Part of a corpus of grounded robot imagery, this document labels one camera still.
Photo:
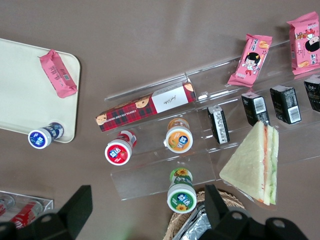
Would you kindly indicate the red lid gum bottle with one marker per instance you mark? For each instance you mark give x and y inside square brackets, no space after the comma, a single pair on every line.
[118,152]

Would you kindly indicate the wicker basket with foil packets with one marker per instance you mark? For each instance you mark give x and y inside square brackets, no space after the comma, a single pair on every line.
[175,222]

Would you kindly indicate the red plaid cookie box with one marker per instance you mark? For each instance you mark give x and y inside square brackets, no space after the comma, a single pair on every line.
[130,112]

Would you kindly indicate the clear acrylic can holder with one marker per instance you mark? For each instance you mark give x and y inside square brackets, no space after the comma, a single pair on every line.
[47,203]

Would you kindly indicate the cream plastic tray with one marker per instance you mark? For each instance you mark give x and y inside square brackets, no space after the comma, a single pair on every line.
[20,87]

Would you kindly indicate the small black snack packet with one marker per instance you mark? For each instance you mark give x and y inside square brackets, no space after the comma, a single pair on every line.
[255,110]
[218,125]
[313,93]
[285,103]

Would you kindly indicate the blue lid gum bottle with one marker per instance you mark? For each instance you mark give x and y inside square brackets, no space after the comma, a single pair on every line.
[40,138]

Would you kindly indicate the clear acrylic stepped riser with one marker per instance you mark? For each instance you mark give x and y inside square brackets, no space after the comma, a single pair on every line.
[150,180]
[295,140]

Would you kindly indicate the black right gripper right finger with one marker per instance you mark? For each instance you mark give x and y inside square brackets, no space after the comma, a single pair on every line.
[217,212]

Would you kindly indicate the silver foil packet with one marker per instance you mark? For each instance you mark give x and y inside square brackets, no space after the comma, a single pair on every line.
[197,225]

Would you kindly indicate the orange lid gum bottle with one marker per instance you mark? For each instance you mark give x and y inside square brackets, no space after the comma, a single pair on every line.
[179,141]

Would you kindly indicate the pink cartoon snack packet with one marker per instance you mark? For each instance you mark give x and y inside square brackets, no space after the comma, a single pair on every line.
[305,45]
[250,62]

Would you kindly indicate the red cola can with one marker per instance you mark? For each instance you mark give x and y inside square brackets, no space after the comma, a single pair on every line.
[2,207]
[25,213]

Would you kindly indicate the green lid gum bottle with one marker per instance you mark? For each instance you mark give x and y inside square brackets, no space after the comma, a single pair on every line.
[181,198]

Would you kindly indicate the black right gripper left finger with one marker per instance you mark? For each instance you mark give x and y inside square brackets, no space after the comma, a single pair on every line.
[75,212]

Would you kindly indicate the triangular wrapped sandwich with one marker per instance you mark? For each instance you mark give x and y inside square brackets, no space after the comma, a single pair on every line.
[247,162]

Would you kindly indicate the pink snack packet barcode side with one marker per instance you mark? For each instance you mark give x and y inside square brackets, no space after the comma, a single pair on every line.
[58,75]

